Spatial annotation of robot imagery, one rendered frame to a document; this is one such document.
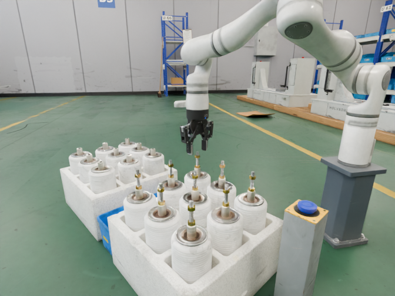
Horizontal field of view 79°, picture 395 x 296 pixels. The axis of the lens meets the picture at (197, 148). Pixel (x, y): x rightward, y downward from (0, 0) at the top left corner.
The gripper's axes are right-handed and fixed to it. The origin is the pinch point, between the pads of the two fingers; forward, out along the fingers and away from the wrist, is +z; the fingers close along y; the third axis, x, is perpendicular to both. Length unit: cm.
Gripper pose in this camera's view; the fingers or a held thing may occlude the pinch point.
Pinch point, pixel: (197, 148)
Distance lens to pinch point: 83.5
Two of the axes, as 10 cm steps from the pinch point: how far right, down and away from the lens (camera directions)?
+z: 0.0, 9.5, 3.1
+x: -6.9, -2.2, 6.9
